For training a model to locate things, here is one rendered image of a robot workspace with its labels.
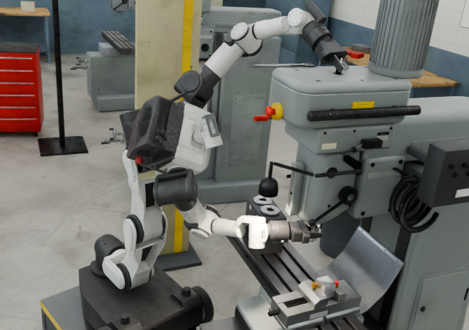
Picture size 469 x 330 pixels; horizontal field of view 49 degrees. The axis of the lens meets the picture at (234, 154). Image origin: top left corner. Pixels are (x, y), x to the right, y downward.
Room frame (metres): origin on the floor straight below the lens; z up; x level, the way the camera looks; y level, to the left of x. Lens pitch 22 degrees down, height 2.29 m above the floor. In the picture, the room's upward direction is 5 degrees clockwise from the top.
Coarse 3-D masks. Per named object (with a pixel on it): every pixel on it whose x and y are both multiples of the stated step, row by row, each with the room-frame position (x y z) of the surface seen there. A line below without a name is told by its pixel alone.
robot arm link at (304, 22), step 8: (296, 8) 1.91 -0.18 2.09; (312, 8) 1.92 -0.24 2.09; (288, 16) 1.92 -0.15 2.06; (296, 16) 1.90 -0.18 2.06; (304, 16) 1.90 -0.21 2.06; (312, 16) 1.94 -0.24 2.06; (320, 16) 1.89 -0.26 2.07; (296, 24) 1.89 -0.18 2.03; (304, 24) 1.90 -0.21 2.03; (312, 24) 1.88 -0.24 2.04; (320, 24) 1.88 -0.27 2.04; (304, 32) 1.88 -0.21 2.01; (304, 40) 1.90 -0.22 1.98
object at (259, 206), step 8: (248, 200) 2.20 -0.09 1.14; (256, 200) 2.18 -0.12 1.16; (264, 200) 2.21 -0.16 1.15; (272, 200) 2.22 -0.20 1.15; (248, 208) 2.19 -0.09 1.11; (256, 208) 2.12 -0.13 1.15; (264, 208) 2.11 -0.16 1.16; (272, 208) 2.11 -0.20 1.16; (264, 216) 2.05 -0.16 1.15; (272, 216) 2.05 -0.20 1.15; (280, 216) 2.06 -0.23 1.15; (248, 224) 2.17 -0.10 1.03; (264, 248) 2.03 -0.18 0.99; (272, 248) 2.04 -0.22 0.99; (280, 248) 2.05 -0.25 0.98
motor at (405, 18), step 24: (384, 0) 1.88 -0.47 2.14; (408, 0) 1.81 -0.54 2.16; (432, 0) 1.82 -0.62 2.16; (384, 24) 1.86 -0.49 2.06; (408, 24) 1.81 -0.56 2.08; (432, 24) 1.84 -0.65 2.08; (384, 48) 1.84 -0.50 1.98; (408, 48) 1.81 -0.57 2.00; (384, 72) 1.82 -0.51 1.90; (408, 72) 1.80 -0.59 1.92
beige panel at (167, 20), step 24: (144, 0) 3.24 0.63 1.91; (168, 0) 3.31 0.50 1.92; (192, 0) 3.37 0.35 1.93; (144, 24) 3.24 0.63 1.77; (168, 24) 3.31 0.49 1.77; (192, 24) 3.37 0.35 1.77; (144, 48) 3.25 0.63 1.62; (168, 48) 3.31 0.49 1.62; (192, 48) 3.38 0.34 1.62; (144, 72) 3.25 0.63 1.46; (168, 72) 3.31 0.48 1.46; (144, 96) 3.25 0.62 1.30; (168, 96) 3.32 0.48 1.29; (168, 216) 3.33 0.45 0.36; (168, 240) 3.33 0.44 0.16; (168, 264) 3.19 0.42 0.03; (192, 264) 3.23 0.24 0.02
